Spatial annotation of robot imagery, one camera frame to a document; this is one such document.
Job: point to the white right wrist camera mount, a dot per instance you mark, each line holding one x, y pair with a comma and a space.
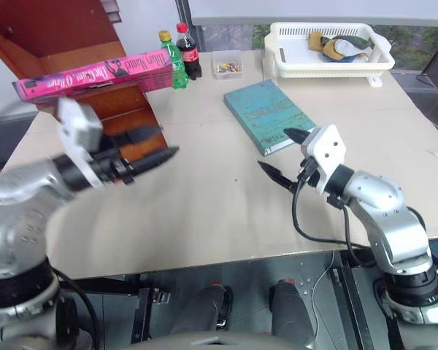
326, 149

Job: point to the dark cola bottle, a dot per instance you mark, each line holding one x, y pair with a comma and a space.
190, 54

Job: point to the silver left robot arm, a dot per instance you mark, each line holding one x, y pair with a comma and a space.
20, 218

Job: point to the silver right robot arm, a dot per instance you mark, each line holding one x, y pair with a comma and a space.
394, 218

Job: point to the dark green cloth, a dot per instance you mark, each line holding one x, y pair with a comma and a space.
357, 42

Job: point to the pink long box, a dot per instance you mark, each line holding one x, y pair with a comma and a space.
95, 73

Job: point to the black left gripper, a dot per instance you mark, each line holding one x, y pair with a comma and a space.
111, 166

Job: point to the teal book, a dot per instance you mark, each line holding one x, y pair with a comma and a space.
264, 109

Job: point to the clear box of coloured bits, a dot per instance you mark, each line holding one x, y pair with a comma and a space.
227, 65

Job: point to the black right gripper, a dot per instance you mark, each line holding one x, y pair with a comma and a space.
309, 171

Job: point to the reddish wooden bookshelf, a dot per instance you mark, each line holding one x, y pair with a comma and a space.
58, 25

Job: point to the white plastic dish rack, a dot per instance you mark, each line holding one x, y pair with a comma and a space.
295, 58

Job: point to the dark rounded robot leg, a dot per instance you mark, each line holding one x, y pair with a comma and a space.
290, 310
200, 310

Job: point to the green soda bottle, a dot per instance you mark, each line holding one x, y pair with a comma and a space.
177, 65

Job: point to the white and yellow cloth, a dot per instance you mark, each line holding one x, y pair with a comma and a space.
341, 49

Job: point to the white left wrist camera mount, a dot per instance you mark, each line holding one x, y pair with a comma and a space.
82, 125

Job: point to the white drain tray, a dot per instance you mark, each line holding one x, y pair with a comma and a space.
376, 81

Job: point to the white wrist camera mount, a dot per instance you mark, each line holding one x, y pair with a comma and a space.
82, 125
326, 149

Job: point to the grey robot torso edge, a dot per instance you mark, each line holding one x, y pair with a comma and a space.
219, 342

